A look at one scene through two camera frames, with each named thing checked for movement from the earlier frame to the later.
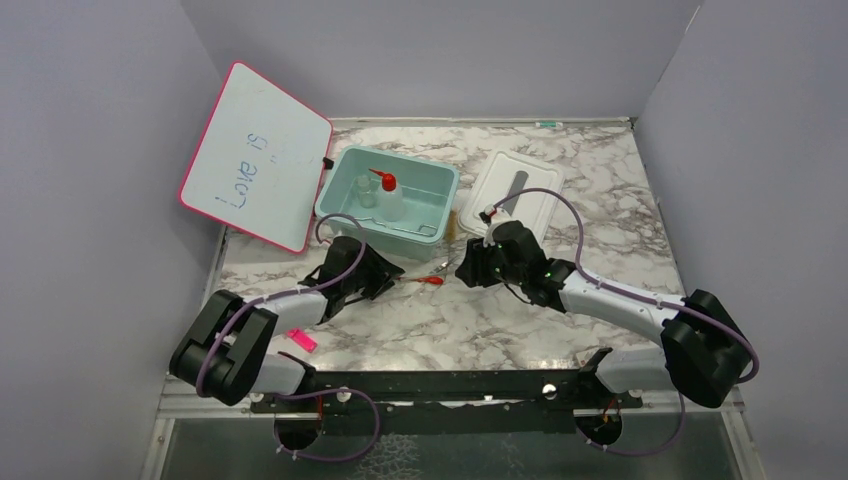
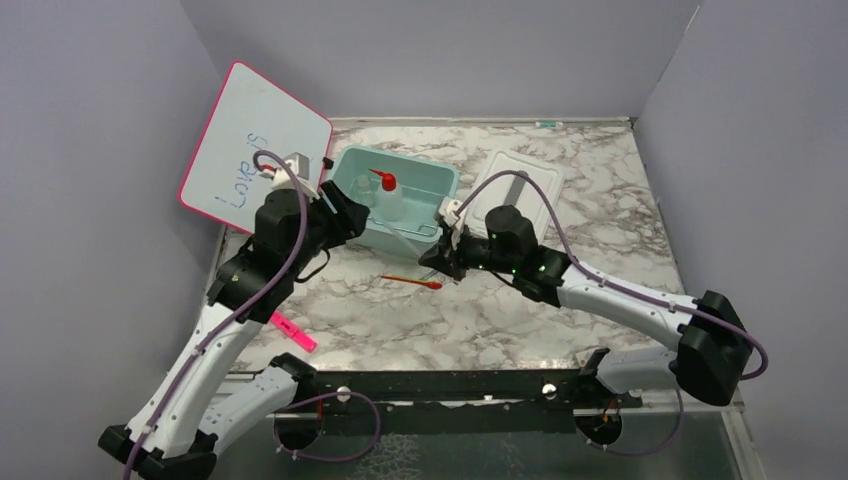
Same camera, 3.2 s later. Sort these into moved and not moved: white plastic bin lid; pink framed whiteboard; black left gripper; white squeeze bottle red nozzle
Moved: black left gripper
Not moved: white plastic bin lid; white squeeze bottle red nozzle; pink framed whiteboard
